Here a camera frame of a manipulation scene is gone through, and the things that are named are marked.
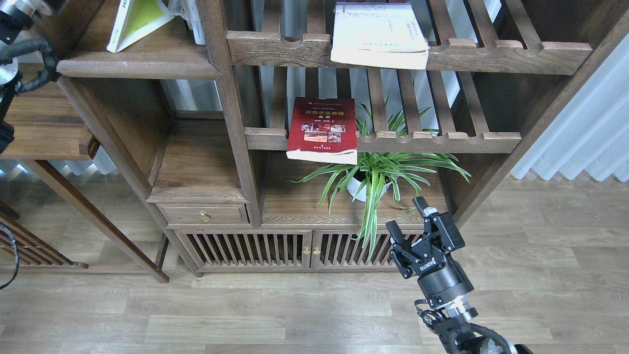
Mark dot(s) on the dark wooden bookshelf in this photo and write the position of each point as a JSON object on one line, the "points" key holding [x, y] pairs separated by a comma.
{"points": [[204, 128]]}

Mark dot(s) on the green spider plant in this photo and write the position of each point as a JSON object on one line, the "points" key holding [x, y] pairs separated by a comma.
{"points": [[379, 166]]}

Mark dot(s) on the white plant pot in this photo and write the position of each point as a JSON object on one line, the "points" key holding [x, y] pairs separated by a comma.
{"points": [[354, 184]]}

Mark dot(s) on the plastic-wrapped white book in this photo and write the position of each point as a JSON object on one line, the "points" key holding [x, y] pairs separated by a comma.
{"points": [[188, 10]]}

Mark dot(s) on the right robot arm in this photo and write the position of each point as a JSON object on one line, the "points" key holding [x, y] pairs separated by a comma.
{"points": [[459, 336]]}

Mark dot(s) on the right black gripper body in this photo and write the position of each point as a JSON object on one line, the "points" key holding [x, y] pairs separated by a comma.
{"points": [[442, 279]]}

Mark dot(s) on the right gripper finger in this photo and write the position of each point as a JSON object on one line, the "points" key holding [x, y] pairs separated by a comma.
{"points": [[398, 241], [441, 228]]}

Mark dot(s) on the yellow-green book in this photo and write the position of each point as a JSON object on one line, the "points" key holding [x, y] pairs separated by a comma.
{"points": [[136, 19]]}

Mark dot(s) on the white curtain right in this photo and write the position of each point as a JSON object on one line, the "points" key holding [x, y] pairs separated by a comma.
{"points": [[591, 134]]}

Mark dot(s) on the white book top shelf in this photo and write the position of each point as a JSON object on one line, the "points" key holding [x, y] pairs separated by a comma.
{"points": [[378, 34]]}

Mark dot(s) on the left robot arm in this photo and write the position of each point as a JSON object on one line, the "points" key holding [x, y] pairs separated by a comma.
{"points": [[18, 16]]}

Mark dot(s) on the wooden side table left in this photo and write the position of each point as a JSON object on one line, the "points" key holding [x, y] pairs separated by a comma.
{"points": [[46, 129]]}

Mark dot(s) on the red book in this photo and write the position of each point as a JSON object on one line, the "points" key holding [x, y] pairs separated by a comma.
{"points": [[323, 130]]}

